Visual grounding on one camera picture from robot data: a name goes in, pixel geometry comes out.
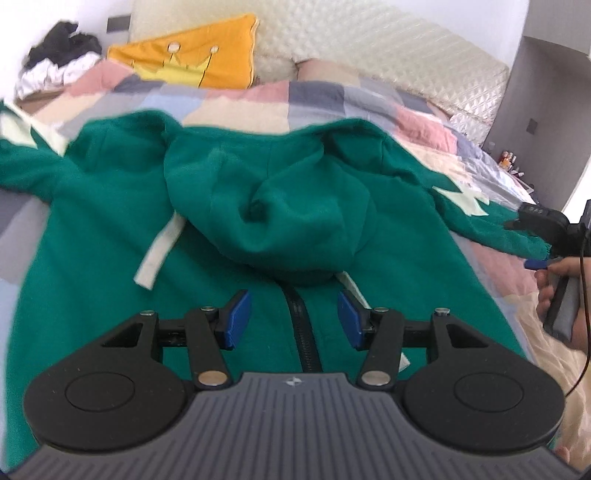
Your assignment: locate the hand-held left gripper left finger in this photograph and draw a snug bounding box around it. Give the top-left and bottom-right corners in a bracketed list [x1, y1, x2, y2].
[99, 290, 254, 391]

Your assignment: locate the group of small bottles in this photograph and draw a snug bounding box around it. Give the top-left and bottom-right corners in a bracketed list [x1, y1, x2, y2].
[498, 150, 527, 178]

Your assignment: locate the yellow crown pillow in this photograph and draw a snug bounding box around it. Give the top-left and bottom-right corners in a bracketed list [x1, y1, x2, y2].
[107, 13, 259, 89]

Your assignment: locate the person's right hand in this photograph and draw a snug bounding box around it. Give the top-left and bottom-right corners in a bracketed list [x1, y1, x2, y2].
[536, 256, 591, 356]

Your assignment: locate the white silver garment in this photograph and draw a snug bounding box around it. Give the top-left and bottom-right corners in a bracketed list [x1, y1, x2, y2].
[15, 52, 101, 100]

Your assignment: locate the white fluffy pillow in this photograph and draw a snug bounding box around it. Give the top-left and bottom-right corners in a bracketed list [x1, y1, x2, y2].
[253, 28, 298, 86]

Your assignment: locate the patchwork blanket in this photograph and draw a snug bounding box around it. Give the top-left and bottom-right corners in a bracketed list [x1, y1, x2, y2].
[0, 58, 591, 474]

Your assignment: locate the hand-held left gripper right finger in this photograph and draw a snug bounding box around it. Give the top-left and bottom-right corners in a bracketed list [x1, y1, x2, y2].
[337, 290, 495, 391]

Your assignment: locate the black clothes pile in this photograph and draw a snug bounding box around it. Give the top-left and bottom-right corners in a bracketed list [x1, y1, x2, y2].
[28, 21, 103, 70]

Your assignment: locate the pink pillow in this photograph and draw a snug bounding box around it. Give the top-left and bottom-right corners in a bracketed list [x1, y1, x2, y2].
[294, 58, 370, 84]

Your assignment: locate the green hoodie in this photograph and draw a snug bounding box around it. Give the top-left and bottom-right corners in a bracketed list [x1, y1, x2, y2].
[0, 99, 552, 472]

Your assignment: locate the cream quilted headboard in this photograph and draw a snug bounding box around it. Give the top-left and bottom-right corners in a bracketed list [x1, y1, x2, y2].
[129, 0, 511, 144]

